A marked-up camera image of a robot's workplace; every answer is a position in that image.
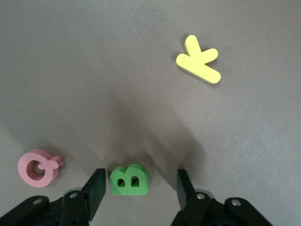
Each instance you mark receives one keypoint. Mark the brown table cover mat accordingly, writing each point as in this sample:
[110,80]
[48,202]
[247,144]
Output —
[70,70]

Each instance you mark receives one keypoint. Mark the green foam letter B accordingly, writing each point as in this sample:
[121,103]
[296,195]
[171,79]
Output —
[128,188]

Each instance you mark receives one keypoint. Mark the pink foam letter Q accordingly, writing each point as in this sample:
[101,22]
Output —
[26,168]

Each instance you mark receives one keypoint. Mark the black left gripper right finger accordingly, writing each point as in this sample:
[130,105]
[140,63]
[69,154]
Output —
[188,197]

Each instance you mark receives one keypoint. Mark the yellow foam letter K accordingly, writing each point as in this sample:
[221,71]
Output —
[200,63]

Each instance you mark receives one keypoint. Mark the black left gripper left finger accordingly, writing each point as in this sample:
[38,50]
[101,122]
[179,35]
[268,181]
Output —
[94,193]

